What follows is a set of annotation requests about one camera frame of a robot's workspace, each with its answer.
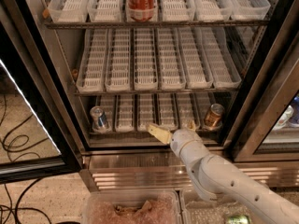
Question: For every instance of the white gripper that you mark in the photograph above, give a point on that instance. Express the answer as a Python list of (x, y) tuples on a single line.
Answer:
[(184, 139)]

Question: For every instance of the wire fridge shelf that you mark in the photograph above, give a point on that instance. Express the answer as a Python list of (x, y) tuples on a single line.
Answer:
[(98, 93), (150, 24), (139, 135)]

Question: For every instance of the clear plastic bin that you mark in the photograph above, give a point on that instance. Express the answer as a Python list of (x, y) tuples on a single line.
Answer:
[(196, 211), (132, 206)]

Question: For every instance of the steel fridge bottom grille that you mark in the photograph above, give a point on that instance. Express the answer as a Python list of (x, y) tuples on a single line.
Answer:
[(161, 169)]

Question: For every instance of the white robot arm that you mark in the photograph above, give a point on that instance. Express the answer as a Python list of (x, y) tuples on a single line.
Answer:
[(213, 176)]

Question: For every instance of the red cola can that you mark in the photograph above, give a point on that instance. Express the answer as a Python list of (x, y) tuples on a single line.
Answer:
[(140, 10)]

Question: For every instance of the bottom wire fridge shelf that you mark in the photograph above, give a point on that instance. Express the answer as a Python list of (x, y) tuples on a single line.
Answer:
[(139, 135)]

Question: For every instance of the right closed fridge door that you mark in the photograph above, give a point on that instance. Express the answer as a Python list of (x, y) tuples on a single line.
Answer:
[(271, 84)]

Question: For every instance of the blue silver redbull can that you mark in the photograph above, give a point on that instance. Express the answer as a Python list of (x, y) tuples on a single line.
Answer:
[(100, 123)]

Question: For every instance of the green can in bin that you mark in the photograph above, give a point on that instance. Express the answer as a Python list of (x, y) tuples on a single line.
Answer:
[(238, 219)]

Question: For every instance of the open glass fridge door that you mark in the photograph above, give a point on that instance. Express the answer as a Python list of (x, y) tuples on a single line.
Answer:
[(40, 134)]

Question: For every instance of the white bottle behind door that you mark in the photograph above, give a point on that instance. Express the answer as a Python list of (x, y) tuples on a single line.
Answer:
[(282, 121)]

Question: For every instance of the left clear plastic bin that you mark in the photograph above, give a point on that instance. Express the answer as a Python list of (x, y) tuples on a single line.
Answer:
[(132, 206)]

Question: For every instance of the copper orange can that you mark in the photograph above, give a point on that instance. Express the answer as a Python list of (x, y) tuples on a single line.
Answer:
[(213, 117)]

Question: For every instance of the right clear plastic bin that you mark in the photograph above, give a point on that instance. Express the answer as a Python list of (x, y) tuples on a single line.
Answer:
[(196, 211)]

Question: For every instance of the top wire fridge shelf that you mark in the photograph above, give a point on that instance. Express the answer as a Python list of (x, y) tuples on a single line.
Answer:
[(150, 24)]

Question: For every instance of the middle wire fridge shelf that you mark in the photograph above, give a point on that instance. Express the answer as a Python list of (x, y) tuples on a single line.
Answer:
[(98, 93)]

